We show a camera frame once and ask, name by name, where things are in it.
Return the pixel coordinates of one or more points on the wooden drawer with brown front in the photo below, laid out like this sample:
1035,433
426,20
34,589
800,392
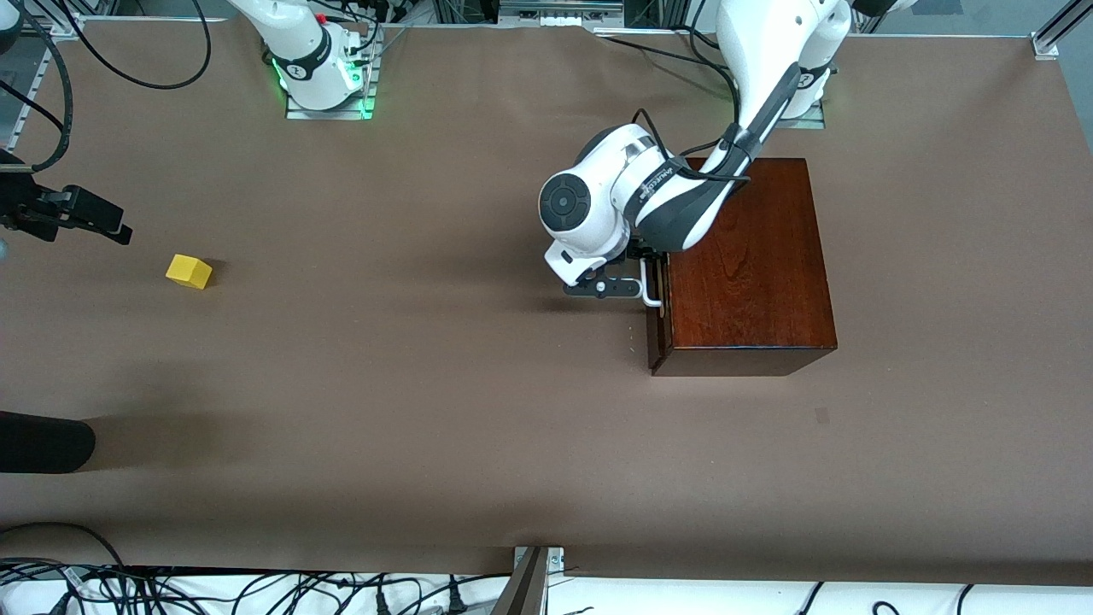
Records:
657,337

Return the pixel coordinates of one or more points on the dark brown wooden cabinet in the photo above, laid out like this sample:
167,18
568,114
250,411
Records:
751,282

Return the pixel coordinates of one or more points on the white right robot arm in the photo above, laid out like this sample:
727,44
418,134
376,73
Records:
299,43

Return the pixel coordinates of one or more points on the aluminium frame beam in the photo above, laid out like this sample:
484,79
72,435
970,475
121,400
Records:
523,589

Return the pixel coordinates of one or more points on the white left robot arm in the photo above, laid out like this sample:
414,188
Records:
683,196

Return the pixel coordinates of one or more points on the perforated aluminium side rail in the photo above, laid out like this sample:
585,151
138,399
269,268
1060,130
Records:
38,77

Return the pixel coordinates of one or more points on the grey metal frame rail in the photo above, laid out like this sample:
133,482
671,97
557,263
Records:
559,10

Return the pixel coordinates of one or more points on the black cylindrical object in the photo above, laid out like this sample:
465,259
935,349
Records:
43,442

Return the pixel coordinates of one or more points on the yellow wooden block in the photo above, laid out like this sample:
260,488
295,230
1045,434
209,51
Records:
188,272

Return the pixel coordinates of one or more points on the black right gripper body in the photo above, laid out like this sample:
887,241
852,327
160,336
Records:
26,207

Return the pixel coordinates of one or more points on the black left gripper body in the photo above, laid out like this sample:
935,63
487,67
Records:
642,254

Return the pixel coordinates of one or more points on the aluminium profile with end bracket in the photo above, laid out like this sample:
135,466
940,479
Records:
1055,34

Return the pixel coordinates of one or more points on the silver corner bracket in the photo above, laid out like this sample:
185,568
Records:
555,558

